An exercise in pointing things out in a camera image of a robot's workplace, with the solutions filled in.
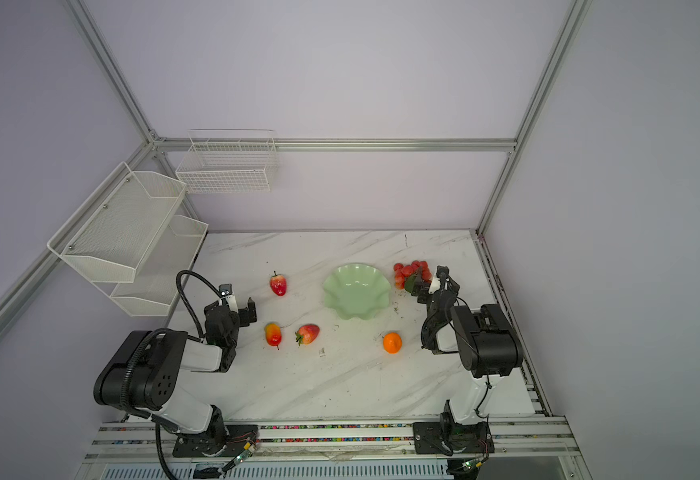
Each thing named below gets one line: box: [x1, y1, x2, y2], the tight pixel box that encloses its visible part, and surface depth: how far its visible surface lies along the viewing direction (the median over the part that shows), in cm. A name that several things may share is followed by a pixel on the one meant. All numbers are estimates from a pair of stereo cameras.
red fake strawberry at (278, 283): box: [270, 270, 287, 297], surface depth 103 cm
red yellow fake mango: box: [265, 322, 282, 347], surface depth 90 cm
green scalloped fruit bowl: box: [324, 263, 392, 320], surface depth 103 cm
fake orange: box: [382, 332, 403, 354], surface depth 89 cm
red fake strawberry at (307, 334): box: [294, 324, 320, 346], surface depth 90 cm
